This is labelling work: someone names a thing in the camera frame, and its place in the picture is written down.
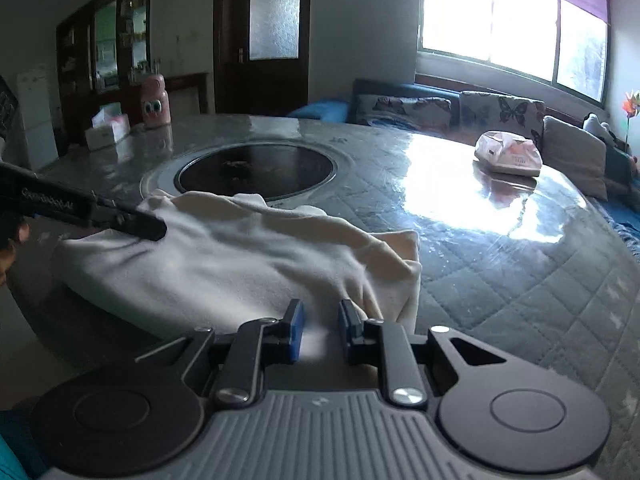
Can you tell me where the pink cartoon face bottle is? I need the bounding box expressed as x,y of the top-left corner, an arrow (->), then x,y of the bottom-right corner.
141,74 -> 173,123

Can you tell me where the black and white plush toy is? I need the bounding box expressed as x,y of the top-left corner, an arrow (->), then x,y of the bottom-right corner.
582,112 -> 626,148

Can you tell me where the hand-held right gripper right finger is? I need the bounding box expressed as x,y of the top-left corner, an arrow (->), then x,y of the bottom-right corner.
338,300 -> 506,407

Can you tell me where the pink tissue pack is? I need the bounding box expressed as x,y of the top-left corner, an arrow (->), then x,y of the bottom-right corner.
474,131 -> 543,177

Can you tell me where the cream cloth garment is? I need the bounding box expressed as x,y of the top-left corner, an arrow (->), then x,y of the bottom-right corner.
52,190 -> 421,356

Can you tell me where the white refrigerator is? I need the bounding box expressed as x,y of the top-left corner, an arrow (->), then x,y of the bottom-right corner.
17,67 -> 58,171

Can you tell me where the teal cloth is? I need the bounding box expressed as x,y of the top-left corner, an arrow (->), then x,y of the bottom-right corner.
0,407 -> 46,480

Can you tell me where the person's left hand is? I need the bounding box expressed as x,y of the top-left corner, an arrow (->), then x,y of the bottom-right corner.
0,224 -> 31,286

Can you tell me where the wide butterfly print pillow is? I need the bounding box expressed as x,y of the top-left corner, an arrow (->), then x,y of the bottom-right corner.
355,92 -> 453,128

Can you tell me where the black round induction cooker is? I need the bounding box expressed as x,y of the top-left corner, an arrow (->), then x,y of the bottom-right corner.
175,142 -> 338,201

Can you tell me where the dark wooden side table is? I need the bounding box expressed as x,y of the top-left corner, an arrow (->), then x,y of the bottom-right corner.
165,72 -> 211,116

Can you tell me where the white tissue box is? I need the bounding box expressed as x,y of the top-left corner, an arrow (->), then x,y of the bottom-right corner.
84,102 -> 131,150

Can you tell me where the dark wooden display cabinet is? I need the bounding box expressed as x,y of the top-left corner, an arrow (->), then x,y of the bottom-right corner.
56,0 -> 153,141

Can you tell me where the square butterfly print pillow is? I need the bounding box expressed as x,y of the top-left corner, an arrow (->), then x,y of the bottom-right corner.
459,91 -> 546,151

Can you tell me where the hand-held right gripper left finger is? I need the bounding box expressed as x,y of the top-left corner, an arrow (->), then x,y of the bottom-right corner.
136,300 -> 306,407

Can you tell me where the colourful pinwheel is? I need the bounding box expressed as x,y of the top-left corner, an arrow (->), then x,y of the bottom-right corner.
621,91 -> 640,143

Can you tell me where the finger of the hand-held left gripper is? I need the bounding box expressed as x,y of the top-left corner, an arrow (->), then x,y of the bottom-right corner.
97,195 -> 168,242

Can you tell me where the large window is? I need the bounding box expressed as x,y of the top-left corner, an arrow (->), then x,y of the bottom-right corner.
417,0 -> 612,106

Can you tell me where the beige cushion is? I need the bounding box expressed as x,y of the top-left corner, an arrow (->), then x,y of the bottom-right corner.
541,116 -> 608,200

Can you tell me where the dark wooden glass door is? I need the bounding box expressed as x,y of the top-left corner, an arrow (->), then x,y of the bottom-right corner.
215,0 -> 311,116

